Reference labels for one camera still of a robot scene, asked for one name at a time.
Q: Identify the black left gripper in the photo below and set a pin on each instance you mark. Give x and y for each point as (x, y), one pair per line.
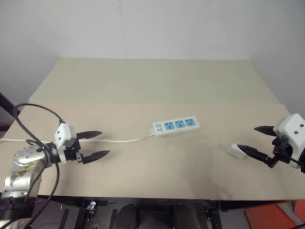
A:
(72, 153)

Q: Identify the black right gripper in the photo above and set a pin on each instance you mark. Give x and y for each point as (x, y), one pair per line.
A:
(282, 149)

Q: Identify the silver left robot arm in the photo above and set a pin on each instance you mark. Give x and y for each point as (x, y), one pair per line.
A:
(22, 164)

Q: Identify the white plug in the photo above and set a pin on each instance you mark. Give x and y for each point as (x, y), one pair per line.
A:
(234, 151)

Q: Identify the white power strip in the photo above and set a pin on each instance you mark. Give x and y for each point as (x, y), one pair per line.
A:
(176, 126)

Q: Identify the silver metal clamp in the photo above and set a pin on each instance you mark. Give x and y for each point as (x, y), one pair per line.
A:
(91, 207)

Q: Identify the orange box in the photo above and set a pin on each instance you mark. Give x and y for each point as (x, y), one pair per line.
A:
(262, 217)

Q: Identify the black bar beside table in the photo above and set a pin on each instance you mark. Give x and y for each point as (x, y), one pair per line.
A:
(7, 107)

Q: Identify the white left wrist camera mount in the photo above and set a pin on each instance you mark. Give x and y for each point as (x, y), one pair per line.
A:
(64, 136)

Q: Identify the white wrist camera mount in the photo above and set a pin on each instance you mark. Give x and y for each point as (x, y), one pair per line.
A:
(64, 136)
(290, 128)

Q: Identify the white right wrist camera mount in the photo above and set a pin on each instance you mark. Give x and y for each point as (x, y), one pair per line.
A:
(290, 128)

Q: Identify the black table frame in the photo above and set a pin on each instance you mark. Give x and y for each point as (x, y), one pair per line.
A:
(152, 200)

